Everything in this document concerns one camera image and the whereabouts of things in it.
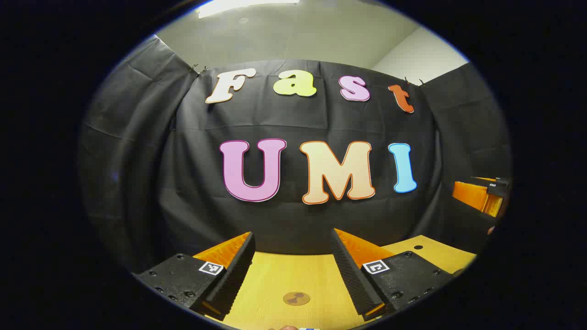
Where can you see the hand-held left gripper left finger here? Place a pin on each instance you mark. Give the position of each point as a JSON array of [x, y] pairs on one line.
[[234, 279]]

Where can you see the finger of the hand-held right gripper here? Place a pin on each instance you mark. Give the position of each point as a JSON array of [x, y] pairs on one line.
[[472, 195]]

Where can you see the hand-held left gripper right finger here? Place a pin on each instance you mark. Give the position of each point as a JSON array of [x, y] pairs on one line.
[[353, 279]]

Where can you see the round brown coaster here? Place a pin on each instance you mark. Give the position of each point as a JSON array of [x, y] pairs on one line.
[[296, 299]]

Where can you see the wooden desktop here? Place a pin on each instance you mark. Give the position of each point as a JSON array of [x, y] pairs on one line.
[[284, 275]]

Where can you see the black backdrop cloth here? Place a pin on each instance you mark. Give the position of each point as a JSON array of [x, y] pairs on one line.
[[293, 220]]

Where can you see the ceiling light panel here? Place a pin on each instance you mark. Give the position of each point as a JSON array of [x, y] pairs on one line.
[[247, 5]]

